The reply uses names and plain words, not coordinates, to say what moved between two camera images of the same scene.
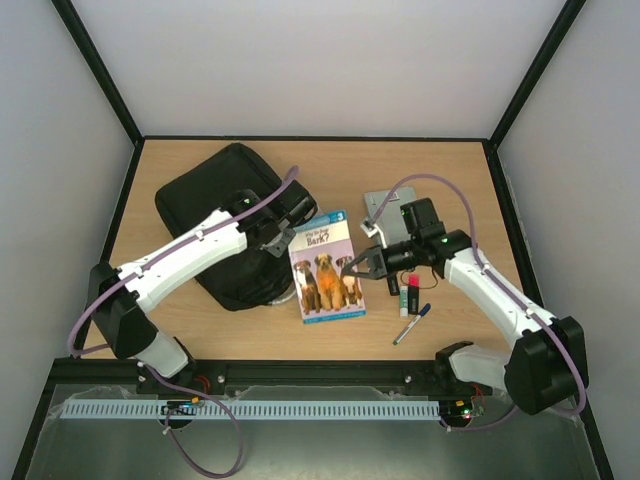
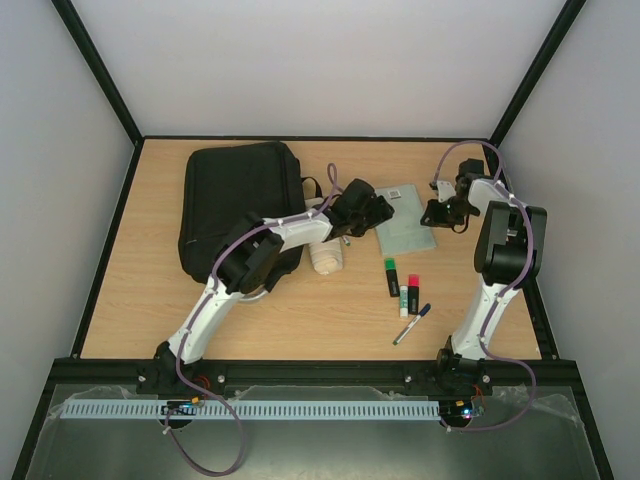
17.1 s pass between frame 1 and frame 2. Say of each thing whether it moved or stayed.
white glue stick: stayed
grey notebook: stayed
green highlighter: stayed
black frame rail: stayed
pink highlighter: stayed
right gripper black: moved
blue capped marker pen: stayed
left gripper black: moved
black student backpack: moved
